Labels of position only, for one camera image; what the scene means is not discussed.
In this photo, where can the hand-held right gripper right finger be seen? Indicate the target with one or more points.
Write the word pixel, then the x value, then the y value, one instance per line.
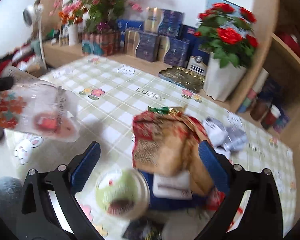
pixel 213 166

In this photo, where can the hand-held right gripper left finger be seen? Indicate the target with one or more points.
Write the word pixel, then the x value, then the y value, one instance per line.
pixel 86 167

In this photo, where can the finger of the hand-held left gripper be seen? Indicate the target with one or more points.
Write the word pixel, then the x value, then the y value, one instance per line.
pixel 1 85

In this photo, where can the white grey paper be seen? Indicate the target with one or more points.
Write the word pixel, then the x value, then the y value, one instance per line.
pixel 225 135

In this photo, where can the green lid plastic cup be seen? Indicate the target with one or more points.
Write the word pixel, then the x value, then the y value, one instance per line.
pixel 120 185

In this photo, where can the clear printed plastic wrapper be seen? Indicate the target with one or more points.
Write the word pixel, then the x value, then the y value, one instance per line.
pixel 40 100

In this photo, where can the white label packet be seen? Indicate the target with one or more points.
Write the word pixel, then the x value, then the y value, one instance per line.
pixel 172 185

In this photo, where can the brown red paper bag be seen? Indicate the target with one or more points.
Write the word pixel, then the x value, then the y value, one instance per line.
pixel 165 140

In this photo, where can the blue coffee bag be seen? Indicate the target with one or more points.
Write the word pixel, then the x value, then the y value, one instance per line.
pixel 162 203

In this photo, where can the green gold candy wrapper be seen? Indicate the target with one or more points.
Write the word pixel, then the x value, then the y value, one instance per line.
pixel 162 110

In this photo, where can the dark foil packet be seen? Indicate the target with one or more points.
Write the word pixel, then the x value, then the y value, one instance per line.
pixel 145 230

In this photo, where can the brown glass cup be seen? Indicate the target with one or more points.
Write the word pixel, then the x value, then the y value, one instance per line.
pixel 258 108

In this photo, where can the red cup white rim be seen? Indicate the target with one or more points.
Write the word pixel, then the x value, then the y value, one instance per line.
pixel 271 117

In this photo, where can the white desk fan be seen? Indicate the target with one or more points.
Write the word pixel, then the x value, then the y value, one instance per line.
pixel 30 15

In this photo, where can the row of small brown bottles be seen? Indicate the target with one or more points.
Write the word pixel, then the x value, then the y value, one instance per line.
pixel 63 40

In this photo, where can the checkered rabbit print tablecloth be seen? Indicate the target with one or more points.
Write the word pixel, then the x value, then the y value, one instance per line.
pixel 115 92

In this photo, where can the small blue purple box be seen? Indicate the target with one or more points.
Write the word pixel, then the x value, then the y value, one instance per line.
pixel 282 123

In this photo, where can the stack of pastel paper cups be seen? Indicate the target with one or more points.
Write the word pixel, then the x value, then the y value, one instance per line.
pixel 252 92

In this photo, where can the fluffy light blue cloth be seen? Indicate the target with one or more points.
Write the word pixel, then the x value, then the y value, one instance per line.
pixel 5 192

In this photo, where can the white vase orange flowers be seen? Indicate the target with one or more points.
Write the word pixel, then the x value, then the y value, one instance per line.
pixel 73 35

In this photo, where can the gold rimmed tray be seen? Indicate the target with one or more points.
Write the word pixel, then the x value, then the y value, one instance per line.
pixel 182 80

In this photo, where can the dark blue illustrated box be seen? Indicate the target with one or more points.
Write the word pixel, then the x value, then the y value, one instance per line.
pixel 271 88

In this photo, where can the wooden fence planter box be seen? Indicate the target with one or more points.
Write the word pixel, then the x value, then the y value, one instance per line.
pixel 100 42

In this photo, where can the pink blossom artificial plant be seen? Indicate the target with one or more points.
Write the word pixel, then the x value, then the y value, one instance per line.
pixel 100 2

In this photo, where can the red rose plant white pot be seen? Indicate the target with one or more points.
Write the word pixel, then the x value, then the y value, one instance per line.
pixel 227 35

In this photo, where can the stack of blue gift boxes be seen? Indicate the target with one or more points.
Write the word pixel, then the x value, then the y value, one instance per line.
pixel 170 40

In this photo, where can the wooden shelf unit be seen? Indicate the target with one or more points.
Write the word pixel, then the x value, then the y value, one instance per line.
pixel 270 17

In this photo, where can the light blue carton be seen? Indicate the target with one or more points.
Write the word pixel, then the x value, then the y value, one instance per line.
pixel 215 1

